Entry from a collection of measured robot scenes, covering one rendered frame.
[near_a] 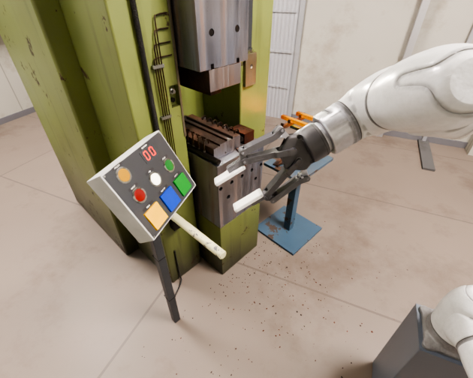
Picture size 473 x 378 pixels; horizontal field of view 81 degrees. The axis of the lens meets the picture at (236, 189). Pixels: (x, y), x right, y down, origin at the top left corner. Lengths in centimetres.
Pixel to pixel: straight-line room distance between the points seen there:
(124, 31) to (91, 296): 163
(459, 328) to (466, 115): 90
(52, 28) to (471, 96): 150
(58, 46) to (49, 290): 154
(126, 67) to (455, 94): 107
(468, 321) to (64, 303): 209
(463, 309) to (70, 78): 184
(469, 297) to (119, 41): 148
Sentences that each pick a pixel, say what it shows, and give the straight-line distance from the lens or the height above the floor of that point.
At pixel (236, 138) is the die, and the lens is 153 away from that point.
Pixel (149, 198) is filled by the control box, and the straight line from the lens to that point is 102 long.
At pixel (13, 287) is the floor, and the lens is 251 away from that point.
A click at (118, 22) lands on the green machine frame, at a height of 156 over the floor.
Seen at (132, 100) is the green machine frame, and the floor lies 128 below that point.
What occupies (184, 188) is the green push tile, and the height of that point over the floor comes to 100.
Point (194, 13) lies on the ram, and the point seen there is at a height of 158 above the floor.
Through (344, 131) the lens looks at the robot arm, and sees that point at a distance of 56.
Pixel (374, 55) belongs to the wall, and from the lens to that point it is 399.
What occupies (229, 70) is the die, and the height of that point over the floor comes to 134.
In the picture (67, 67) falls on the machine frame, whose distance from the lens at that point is 162.
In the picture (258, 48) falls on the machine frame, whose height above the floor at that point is 137.
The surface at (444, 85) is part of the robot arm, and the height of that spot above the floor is 158.
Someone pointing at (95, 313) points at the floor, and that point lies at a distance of 210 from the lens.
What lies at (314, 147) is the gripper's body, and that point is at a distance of 55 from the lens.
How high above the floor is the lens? 168
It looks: 38 degrees down
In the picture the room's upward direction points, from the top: straight up
